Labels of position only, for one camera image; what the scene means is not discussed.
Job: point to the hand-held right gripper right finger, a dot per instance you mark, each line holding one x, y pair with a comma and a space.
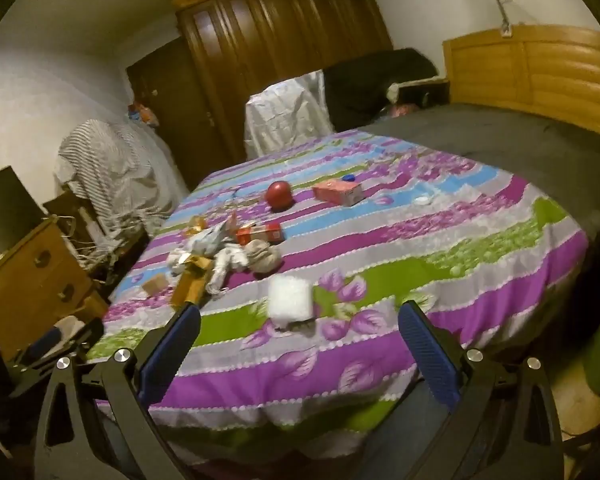
430, 360

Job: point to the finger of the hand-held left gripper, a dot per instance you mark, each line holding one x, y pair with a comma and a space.
45, 344

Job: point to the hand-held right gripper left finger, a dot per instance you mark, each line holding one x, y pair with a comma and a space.
166, 360

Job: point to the orange white towel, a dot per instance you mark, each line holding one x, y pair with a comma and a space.
189, 287

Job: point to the wooden dresser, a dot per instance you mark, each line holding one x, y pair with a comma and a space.
35, 280

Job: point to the tan sponge block left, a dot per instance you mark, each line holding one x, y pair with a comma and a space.
154, 285

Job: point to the striped floral bed blanket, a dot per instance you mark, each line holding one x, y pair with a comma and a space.
380, 260

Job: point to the white crumpled cloth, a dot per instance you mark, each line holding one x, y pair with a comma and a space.
207, 242

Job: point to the dark flat monitor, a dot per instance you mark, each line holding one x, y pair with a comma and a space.
5, 215

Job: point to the white foam block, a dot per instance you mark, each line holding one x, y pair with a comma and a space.
290, 300

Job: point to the orange wrapper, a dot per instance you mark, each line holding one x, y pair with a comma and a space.
199, 223

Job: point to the crumpled beige paper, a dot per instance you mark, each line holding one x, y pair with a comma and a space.
263, 256

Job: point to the red box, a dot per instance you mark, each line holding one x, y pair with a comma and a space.
260, 234

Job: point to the white round lid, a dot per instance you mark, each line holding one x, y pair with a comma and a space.
422, 200

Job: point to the grey striped cloth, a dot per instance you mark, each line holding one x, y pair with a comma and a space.
115, 170

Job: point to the pink box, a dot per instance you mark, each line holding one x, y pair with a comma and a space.
337, 192

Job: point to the red ball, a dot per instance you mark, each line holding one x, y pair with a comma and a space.
279, 194

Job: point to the orange and blue bag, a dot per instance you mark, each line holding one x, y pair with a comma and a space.
144, 114

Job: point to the dark wooden door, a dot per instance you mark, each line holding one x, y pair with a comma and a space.
175, 95

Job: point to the open cardboard box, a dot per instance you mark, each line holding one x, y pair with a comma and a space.
427, 91

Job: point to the white cloth covered chair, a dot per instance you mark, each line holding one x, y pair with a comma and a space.
285, 115

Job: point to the black cloth pile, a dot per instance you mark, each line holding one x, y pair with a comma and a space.
370, 80

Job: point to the wooden headboard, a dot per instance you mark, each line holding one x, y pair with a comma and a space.
540, 70

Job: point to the dark wooden wardrobe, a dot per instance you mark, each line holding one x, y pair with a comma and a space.
290, 30

